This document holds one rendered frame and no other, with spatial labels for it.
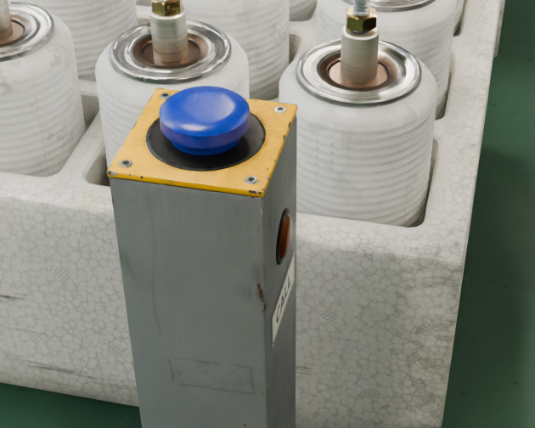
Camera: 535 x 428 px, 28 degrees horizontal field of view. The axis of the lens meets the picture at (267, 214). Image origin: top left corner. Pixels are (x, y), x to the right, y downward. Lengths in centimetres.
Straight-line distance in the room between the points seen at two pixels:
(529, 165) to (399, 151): 40
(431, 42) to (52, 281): 30
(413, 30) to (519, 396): 28
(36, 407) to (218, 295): 33
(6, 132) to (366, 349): 27
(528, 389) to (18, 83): 42
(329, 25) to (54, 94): 19
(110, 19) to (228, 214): 36
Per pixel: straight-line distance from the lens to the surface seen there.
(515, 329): 85
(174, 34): 65
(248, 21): 74
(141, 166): 46
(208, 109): 47
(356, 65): 63
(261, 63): 76
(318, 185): 64
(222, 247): 47
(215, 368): 53
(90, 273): 70
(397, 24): 71
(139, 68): 65
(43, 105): 70
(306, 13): 88
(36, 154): 71
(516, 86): 114
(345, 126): 61
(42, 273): 72
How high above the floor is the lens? 58
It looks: 39 degrees down
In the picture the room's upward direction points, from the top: 1 degrees counter-clockwise
